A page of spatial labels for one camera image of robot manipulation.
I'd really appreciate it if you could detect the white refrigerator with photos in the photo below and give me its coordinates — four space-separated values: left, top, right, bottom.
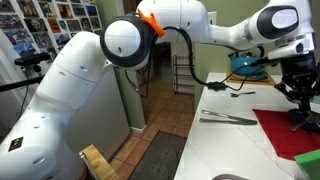
0 0 130 160

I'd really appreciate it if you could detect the red cloth mat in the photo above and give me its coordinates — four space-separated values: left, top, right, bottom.
253 109 320 160

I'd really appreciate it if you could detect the dark floor mat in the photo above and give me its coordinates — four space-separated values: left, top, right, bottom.
128 131 186 180

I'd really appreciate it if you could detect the blue tea kettle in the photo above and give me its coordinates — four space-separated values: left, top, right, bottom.
228 52 267 80

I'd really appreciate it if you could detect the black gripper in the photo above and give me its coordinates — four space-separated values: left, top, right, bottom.
275 53 319 111

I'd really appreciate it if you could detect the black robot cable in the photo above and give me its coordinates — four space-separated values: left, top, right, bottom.
124 25 284 98

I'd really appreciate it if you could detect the silver butter knife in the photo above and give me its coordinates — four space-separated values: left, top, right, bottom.
201 110 256 122
199 118 258 125

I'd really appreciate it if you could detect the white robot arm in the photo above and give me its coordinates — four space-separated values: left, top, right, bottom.
0 0 319 180

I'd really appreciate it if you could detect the green sponge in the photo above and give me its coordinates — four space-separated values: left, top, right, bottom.
294 150 320 180

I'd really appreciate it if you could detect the black wire shoe rack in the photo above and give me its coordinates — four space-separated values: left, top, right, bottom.
172 55 195 94

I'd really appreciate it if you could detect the wooden block on cart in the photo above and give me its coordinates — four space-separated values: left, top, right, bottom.
79 145 120 180

